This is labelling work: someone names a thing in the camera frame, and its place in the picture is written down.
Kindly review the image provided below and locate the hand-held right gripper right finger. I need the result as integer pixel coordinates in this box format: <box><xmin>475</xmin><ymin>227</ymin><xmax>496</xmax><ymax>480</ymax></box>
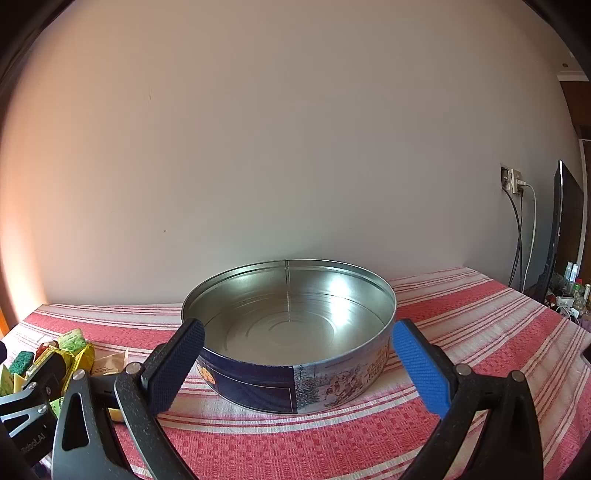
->
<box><xmin>392</xmin><ymin>319</ymin><xmax>542</xmax><ymax>480</ymax></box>

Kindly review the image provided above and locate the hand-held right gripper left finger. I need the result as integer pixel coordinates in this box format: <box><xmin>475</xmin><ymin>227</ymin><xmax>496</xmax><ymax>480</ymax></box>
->
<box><xmin>52</xmin><ymin>318</ymin><xmax>206</xmax><ymax>480</ymax></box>

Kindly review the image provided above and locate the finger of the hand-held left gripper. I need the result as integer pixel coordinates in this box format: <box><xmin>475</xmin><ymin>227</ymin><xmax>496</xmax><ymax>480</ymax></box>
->
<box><xmin>0</xmin><ymin>359</ymin><xmax>66</xmax><ymax>437</ymax></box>

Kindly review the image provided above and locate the yellow snack packet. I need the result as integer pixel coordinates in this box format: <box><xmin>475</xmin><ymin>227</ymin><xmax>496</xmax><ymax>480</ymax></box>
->
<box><xmin>28</xmin><ymin>346</ymin><xmax>71</xmax><ymax>376</ymax></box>
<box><xmin>69</xmin><ymin>344</ymin><xmax>96</xmax><ymax>376</ymax></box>

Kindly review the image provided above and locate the green scouring sponge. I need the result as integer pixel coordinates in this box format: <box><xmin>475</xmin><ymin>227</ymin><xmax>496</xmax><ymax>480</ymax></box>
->
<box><xmin>8</xmin><ymin>352</ymin><xmax>36</xmax><ymax>376</ymax></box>

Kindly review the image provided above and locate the green white tissue packet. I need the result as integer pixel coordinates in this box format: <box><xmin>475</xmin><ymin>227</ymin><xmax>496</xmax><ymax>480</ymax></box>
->
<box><xmin>58</xmin><ymin>329</ymin><xmax>87</xmax><ymax>357</ymax></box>

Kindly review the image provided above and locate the beige paper packet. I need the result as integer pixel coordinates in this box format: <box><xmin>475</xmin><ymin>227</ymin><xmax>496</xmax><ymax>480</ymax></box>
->
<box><xmin>91</xmin><ymin>347</ymin><xmax>133</xmax><ymax>376</ymax></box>

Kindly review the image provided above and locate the round metal cookie tin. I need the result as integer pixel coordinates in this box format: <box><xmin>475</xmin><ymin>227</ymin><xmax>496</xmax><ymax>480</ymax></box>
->
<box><xmin>181</xmin><ymin>259</ymin><xmax>398</xmax><ymax>414</ymax></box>

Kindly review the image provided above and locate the red striped tablecloth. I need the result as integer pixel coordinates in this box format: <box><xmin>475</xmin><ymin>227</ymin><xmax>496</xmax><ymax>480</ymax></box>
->
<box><xmin>0</xmin><ymin>266</ymin><xmax>591</xmax><ymax>480</ymax></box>

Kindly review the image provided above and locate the black flat screen television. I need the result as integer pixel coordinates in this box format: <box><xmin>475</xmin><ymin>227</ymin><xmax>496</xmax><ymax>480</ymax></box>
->
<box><xmin>536</xmin><ymin>160</ymin><xmax>586</xmax><ymax>304</ymax></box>

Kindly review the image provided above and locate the brown wooden wardrobe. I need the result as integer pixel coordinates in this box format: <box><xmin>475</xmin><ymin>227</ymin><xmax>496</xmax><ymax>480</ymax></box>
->
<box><xmin>558</xmin><ymin>74</ymin><xmax>591</xmax><ymax>139</ymax></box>

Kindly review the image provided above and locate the white charger with cable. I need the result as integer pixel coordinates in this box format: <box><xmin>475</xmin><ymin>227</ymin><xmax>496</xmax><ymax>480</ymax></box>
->
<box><xmin>556</xmin><ymin>295</ymin><xmax>583</xmax><ymax>320</ymax></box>

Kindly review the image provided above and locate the white charging cable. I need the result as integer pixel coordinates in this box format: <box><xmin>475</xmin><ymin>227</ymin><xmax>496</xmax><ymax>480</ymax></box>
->
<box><xmin>522</xmin><ymin>184</ymin><xmax>537</xmax><ymax>291</ymax></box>

